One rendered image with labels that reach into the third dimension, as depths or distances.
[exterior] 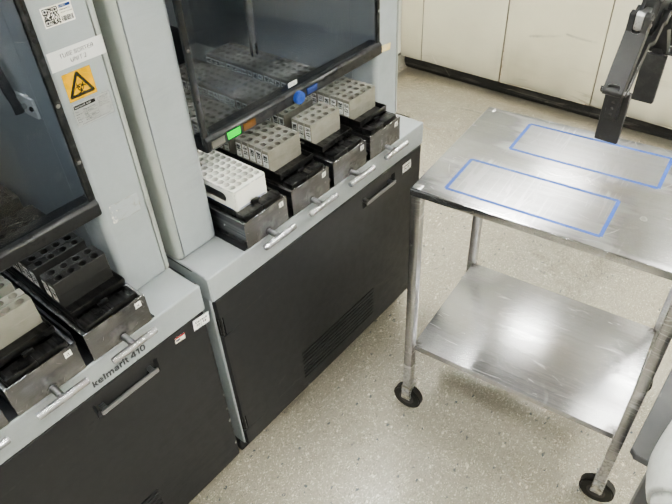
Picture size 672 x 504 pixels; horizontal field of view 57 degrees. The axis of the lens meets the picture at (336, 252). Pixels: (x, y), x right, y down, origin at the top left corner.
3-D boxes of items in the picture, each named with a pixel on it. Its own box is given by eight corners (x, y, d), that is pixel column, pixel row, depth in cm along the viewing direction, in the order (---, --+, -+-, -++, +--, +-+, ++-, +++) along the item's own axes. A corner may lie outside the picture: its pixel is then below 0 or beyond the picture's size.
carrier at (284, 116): (309, 116, 167) (307, 96, 163) (314, 119, 166) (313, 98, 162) (279, 134, 161) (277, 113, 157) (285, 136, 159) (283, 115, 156)
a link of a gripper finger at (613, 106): (628, 80, 76) (619, 90, 74) (617, 118, 79) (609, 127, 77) (616, 77, 76) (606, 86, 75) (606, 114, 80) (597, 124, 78)
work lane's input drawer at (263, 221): (76, 157, 173) (65, 128, 167) (117, 136, 181) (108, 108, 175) (261, 258, 136) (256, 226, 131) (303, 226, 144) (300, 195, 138)
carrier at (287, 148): (295, 151, 154) (293, 129, 150) (302, 153, 153) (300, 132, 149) (263, 172, 147) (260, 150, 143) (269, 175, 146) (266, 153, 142)
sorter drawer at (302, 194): (121, 134, 182) (112, 106, 176) (158, 115, 190) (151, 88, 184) (307, 223, 145) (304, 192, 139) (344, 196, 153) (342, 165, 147)
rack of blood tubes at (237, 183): (153, 173, 152) (147, 151, 148) (185, 155, 158) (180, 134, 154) (237, 216, 137) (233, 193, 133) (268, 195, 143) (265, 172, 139)
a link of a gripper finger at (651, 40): (672, 13, 75) (672, 8, 74) (631, 100, 76) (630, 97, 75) (639, 7, 77) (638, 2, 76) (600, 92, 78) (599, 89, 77)
